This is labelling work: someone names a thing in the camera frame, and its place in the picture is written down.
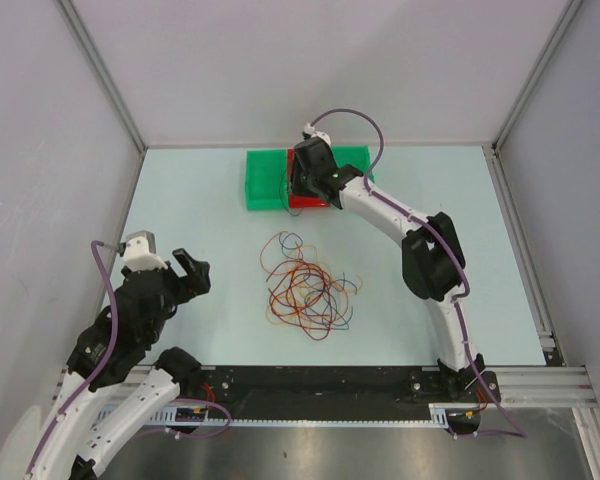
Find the red bin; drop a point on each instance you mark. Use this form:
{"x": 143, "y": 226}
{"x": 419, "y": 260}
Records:
{"x": 297, "y": 201}

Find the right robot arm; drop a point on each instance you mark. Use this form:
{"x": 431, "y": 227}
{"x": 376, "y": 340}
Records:
{"x": 432, "y": 260}

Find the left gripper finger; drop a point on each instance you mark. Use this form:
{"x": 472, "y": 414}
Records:
{"x": 196, "y": 280}
{"x": 186, "y": 261}

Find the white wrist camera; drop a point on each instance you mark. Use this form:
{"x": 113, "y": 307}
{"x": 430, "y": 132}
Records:
{"x": 140, "y": 252}
{"x": 309, "y": 131}

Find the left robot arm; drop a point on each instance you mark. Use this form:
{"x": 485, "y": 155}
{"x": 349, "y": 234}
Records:
{"x": 71, "y": 443}

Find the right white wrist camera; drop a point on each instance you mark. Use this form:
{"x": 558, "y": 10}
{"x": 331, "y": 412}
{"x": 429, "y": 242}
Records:
{"x": 309, "y": 131}

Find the green bin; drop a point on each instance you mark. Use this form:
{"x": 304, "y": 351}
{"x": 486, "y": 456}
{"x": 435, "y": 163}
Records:
{"x": 350, "y": 162}
{"x": 266, "y": 180}

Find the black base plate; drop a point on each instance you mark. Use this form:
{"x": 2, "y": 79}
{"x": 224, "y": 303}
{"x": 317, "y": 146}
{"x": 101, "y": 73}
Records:
{"x": 334, "y": 394}

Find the grey slotted cable duct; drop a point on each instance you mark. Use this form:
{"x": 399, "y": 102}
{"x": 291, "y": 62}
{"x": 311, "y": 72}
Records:
{"x": 185, "y": 416}

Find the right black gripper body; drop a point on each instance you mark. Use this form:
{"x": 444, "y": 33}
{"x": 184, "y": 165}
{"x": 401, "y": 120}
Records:
{"x": 302, "y": 181}

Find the left green bin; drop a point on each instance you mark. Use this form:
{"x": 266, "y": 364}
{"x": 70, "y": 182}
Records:
{"x": 266, "y": 180}

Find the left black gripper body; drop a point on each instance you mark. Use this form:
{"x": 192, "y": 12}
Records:
{"x": 176, "y": 291}

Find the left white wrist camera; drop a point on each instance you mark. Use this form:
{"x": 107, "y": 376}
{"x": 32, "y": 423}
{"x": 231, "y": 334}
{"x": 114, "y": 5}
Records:
{"x": 140, "y": 252}

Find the right green bin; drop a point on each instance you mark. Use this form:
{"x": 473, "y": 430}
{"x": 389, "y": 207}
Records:
{"x": 350, "y": 162}

